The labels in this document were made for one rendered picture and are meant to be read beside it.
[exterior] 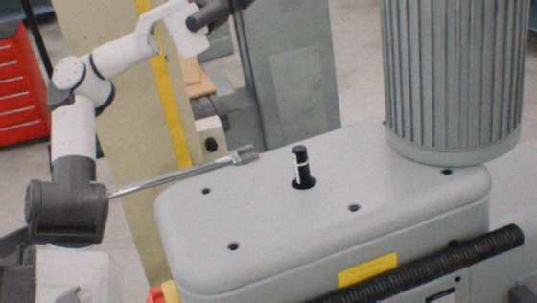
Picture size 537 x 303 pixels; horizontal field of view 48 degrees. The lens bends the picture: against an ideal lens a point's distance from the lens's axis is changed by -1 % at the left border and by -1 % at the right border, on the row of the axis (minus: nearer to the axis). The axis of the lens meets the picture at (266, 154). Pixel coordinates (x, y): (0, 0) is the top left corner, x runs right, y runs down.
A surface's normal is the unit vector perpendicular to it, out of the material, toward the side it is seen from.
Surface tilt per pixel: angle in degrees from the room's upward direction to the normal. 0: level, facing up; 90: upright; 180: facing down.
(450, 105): 90
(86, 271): 58
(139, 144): 90
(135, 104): 90
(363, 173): 0
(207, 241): 0
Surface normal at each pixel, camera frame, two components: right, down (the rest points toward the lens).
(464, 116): -0.10, 0.53
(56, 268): 0.40, -0.16
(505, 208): -0.15, -0.84
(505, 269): 0.33, 0.44
